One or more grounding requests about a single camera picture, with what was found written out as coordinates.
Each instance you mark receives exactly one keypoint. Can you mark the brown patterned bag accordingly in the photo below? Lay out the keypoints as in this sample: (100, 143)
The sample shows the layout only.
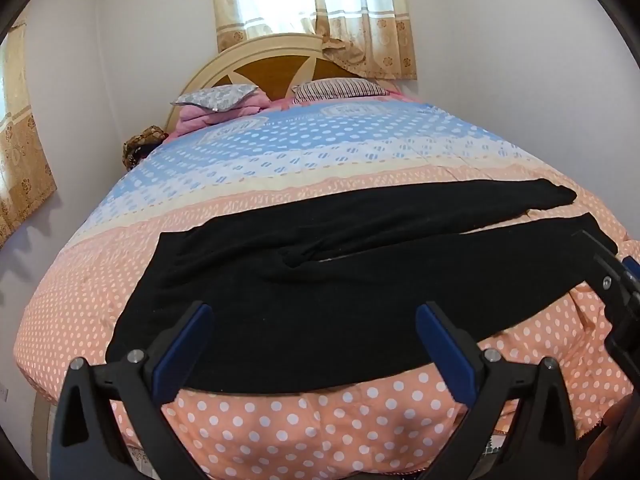
(140, 145)

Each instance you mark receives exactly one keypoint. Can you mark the person's right hand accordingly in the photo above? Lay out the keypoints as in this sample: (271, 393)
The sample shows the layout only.
(612, 420)

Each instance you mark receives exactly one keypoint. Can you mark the polka-dot bedspread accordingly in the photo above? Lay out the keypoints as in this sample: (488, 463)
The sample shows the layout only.
(350, 160)

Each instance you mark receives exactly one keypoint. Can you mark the beige floral side curtain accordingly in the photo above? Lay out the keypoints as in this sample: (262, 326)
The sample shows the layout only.
(20, 160)

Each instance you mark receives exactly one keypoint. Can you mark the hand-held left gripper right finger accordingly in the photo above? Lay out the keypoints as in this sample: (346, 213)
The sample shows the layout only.
(446, 355)

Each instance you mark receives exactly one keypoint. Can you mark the beige floral window curtain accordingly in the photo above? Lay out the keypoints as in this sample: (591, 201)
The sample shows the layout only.
(380, 35)

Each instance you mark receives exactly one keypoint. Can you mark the pink folded blanket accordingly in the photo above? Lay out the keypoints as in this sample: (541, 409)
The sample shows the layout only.
(200, 117)

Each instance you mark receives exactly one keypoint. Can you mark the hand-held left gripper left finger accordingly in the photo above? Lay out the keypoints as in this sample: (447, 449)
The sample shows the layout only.
(184, 352)

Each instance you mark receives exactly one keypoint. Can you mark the cream wooden headboard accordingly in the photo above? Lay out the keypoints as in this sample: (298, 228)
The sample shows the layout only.
(265, 67)

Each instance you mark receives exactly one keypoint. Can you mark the black pants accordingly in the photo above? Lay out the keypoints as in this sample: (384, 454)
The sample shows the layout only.
(300, 300)

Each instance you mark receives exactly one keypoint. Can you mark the white wall socket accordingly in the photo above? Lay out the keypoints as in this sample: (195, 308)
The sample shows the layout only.
(3, 393)

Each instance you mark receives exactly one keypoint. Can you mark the grey patterned pillow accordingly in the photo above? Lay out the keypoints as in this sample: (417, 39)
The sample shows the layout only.
(215, 96)

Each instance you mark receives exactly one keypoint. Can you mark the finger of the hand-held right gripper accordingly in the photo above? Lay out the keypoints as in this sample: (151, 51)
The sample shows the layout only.
(600, 242)
(612, 285)

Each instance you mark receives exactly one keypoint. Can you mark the striped pillow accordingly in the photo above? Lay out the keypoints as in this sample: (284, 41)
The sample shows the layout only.
(335, 89)

